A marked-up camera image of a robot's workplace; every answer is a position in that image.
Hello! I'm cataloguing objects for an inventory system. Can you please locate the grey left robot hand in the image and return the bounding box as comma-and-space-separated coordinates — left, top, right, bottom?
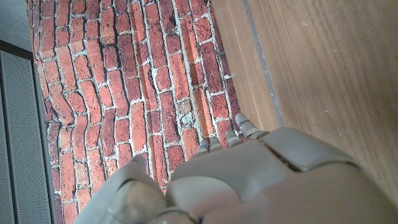
73, 113, 398, 224

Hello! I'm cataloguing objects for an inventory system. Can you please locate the red brick print backdrop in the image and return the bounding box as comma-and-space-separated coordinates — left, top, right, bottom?
26, 0, 246, 224

